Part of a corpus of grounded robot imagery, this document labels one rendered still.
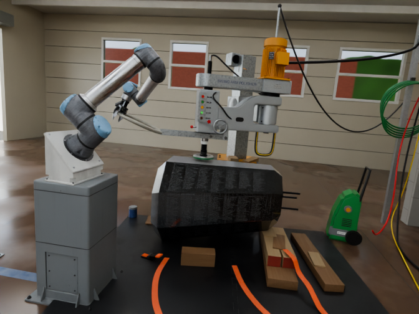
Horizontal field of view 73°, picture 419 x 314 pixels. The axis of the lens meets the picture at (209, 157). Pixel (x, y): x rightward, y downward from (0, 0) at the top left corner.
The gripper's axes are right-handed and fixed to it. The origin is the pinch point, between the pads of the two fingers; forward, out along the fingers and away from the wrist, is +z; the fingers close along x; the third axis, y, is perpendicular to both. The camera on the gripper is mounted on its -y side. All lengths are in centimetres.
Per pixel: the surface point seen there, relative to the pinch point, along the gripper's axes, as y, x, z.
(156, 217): 54, 50, 65
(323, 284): 181, 133, 41
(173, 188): 56, 52, 33
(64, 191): 74, -45, 47
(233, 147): 9, 151, -23
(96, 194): 81, -28, 42
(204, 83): 28, 52, -67
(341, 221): 138, 227, -2
